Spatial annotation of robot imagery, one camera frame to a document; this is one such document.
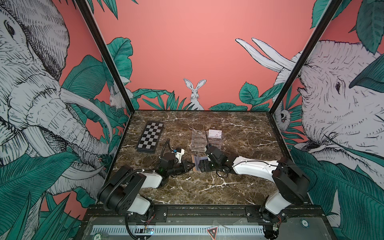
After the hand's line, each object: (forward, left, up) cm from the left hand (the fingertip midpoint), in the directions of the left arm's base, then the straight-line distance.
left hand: (196, 164), depth 84 cm
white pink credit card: (+20, -13, +1) cm, 24 cm away
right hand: (+1, -3, -2) cm, 4 cm away
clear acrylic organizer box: (+22, -4, -7) cm, 23 cm away
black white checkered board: (+20, +31, -4) cm, 37 cm away
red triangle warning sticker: (-32, -7, -6) cm, 33 cm away
